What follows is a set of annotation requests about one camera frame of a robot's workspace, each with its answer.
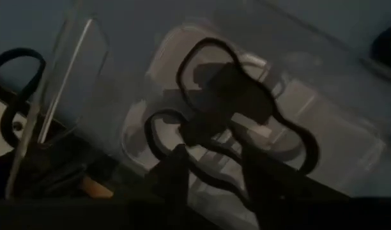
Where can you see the black rubber band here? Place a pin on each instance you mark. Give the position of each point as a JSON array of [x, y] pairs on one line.
[[148, 135], [312, 153]]

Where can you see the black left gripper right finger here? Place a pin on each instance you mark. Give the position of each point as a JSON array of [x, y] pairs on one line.
[[272, 191]]

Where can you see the clear plastic basket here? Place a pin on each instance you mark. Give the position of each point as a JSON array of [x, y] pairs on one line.
[[326, 143]]

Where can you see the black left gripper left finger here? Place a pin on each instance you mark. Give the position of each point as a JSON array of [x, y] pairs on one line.
[[170, 191]]

